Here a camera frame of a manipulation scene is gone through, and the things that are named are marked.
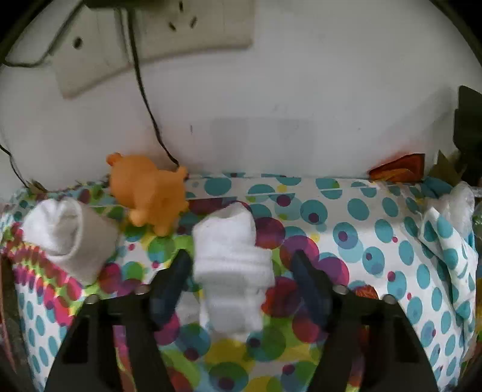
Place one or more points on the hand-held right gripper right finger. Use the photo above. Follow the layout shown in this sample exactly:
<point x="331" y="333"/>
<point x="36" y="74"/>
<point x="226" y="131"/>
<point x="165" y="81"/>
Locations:
<point x="308" y="286"/>

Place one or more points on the white power outlet plate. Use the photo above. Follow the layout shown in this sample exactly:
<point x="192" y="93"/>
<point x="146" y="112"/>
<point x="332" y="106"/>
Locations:
<point x="211" y="30"/>

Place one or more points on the white sock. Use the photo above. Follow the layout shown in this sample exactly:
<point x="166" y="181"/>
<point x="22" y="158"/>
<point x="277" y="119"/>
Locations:
<point x="67" y="233"/>
<point x="229" y="264"/>

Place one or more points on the brown cardboard piece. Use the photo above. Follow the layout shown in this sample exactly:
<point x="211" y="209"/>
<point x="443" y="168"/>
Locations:
<point x="37" y="186"/>

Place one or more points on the white wall socket plate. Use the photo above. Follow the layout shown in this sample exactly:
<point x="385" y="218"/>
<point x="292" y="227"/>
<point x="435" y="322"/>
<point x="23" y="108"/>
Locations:
<point x="86" y="64"/>

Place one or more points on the orange dried leaf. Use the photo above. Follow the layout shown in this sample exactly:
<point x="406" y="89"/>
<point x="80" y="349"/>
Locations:
<point x="399" y="167"/>

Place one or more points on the polka dot cloth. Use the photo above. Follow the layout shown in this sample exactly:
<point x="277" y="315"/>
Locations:
<point x="376" y="233"/>

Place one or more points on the white plastic bag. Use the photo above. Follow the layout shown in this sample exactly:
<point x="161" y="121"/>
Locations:
<point x="457" y="199"/>

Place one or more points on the orange toy animal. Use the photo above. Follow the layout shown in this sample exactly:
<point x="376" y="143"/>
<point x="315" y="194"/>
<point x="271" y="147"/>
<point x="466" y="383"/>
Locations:
<point x="150" y="192"/>

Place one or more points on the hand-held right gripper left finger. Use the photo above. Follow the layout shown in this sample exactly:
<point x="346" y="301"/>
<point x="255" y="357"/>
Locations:
<point x="169" y="290"/>

